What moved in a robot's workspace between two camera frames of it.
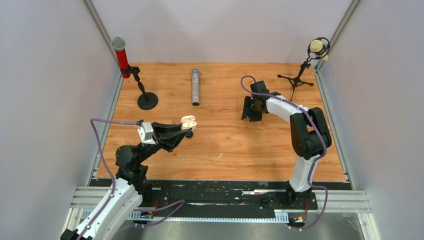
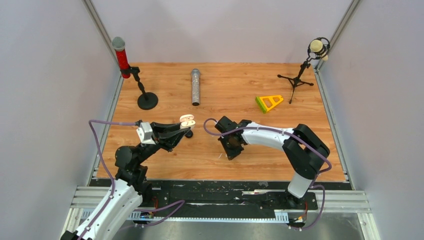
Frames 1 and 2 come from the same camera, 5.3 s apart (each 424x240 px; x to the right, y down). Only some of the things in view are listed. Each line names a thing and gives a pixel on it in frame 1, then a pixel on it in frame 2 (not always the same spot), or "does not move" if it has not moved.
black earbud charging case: [190, 134] does not move
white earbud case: [188, 122] does not move
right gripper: [253, 117] to [230, 154]
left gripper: [161, 138] does not move
